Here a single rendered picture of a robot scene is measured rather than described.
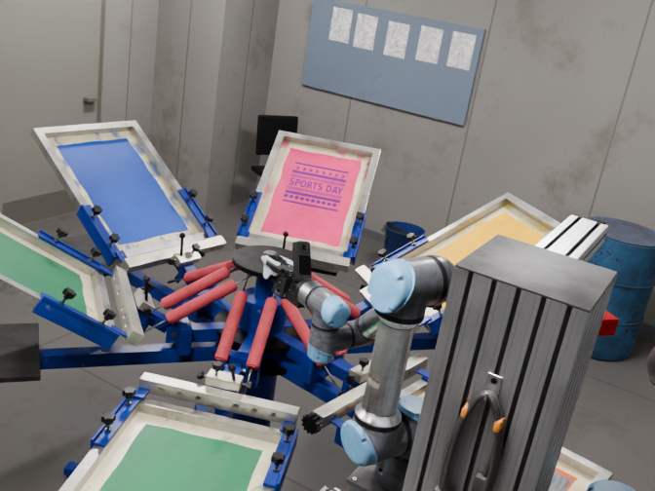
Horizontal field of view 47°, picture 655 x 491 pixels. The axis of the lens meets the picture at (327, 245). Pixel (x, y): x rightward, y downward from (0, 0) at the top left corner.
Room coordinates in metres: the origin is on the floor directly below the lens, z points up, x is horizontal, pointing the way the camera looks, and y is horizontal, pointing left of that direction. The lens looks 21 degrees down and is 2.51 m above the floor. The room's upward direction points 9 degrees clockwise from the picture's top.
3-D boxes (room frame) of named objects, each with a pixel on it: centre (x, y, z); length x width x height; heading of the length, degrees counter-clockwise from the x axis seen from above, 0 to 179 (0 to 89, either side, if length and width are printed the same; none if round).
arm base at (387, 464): (1.67, -0.30, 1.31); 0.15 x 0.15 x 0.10
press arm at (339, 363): (2.57, -0.17, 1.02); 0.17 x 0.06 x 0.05; 54
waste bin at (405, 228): (6.22, -0.63, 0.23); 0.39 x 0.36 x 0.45; 73
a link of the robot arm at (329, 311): (1.80, -0.03, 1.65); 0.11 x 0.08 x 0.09; 38
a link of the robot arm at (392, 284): (1.59, -0.19, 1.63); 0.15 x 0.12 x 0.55; 128
